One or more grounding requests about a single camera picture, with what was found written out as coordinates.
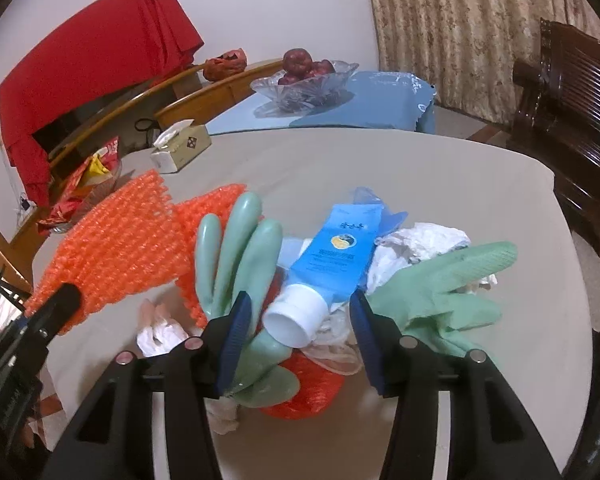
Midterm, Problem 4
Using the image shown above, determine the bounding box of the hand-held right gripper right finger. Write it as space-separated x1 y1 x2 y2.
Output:
349 291 563 480

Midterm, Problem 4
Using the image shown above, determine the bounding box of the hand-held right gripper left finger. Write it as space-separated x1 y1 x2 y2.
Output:
42 290 253 480

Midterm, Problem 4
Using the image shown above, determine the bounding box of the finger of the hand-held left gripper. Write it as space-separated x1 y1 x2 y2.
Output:
22 282 84 342

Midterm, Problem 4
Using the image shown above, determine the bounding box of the white plastic bag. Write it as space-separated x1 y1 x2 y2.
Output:
136 297 190 358

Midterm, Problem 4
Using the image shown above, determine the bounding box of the large orange foam net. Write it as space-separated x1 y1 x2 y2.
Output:
24 170 181 337

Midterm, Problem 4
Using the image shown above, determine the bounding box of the green rubber glove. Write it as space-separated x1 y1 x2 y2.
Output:
194 191 301 409
365 241 520 361

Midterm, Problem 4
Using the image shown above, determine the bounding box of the blue tube with white cap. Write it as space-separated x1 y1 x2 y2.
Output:
262 203 386 348

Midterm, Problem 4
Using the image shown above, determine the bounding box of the white paper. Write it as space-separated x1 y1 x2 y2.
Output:
367 222 498 296

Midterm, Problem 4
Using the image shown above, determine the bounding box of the clear plastic bag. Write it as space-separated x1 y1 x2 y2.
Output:
305 305 363 376

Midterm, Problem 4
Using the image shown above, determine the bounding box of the crumpled white tissue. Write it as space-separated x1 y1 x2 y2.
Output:
205 395 242 436

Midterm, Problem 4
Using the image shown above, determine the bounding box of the orange mesh net bag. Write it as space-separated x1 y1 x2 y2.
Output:
260 345 346 418

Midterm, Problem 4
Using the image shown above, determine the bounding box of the blue plastic bag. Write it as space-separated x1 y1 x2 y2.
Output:
352 186 410 241

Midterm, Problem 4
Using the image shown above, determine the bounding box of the red yellow snack packet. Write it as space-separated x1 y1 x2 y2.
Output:
65 137 122 201

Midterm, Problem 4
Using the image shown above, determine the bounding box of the beige tablecloth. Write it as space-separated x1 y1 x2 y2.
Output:
27 125 596 480

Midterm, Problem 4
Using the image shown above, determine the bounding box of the black television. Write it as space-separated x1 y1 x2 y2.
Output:
32 105 101 161

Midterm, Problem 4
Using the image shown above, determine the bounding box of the tissue box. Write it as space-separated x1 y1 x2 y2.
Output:
150 120 212 175

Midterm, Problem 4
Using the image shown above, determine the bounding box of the blue tablecloth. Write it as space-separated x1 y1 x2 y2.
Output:
207 71 437 135

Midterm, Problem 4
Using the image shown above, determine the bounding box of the red cloth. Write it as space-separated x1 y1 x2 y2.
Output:
0 0 205 208

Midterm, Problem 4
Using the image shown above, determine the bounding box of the glass fruit bowl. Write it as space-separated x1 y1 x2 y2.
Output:
250 60 360 113

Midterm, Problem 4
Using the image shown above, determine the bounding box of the orange plastic bag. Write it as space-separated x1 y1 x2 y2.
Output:
202 48 248 82

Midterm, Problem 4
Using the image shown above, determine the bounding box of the dark wooden armchair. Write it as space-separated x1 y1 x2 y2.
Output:
505 17 600 266

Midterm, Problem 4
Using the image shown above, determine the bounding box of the patterned beige curtain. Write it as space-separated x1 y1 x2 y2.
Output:
362 0 600 126

